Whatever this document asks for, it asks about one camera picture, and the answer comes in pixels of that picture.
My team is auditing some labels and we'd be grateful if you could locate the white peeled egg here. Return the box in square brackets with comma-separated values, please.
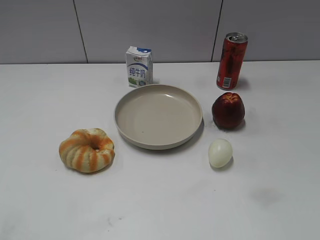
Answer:
[208, 138, 233, 168]

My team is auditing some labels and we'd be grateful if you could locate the beige round plate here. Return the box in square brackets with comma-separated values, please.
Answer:
[114, 84, 203, 151]

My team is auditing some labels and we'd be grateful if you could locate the white blue milk carton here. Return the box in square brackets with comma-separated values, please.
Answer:
[125, 46, 153, 88]

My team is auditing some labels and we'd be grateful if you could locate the dark red apple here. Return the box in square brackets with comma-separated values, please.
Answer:
[211, 92, 245, 130]

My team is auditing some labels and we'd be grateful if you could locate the red soda can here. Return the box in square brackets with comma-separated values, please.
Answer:
[216, 32, 248, 90]

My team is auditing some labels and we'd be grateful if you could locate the orange striped ring bread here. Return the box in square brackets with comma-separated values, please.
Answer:
[58, 128, 115, 174]

